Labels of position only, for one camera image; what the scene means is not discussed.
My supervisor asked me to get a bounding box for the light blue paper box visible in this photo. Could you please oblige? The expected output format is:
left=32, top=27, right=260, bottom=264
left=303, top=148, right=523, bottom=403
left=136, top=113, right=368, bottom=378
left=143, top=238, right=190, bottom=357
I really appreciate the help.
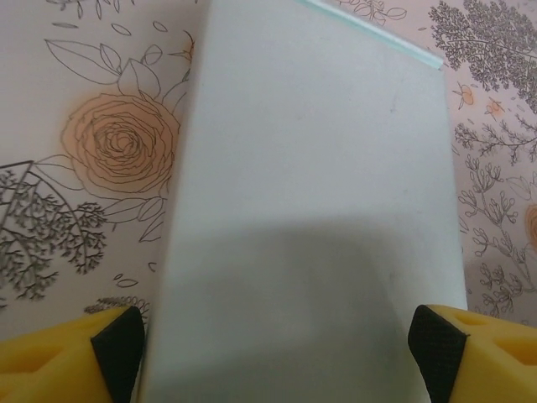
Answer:
left=138, top=0, right=469, bottom=403

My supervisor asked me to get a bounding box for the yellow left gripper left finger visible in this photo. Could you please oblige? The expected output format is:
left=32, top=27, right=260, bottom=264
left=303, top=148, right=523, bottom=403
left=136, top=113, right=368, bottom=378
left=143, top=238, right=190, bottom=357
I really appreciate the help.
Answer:
left=0, top=305, right=146, bottom=403

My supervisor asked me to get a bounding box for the floral patterned table cover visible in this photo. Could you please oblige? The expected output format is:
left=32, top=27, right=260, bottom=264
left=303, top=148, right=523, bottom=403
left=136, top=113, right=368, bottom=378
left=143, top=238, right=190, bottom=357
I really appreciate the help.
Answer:
left=0, top=0, right=537, bottom=403

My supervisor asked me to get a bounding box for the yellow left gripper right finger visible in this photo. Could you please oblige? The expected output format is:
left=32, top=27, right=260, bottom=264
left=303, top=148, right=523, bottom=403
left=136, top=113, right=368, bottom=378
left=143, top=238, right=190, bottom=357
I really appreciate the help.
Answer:
left=406, top=305, right=537, bottom=403

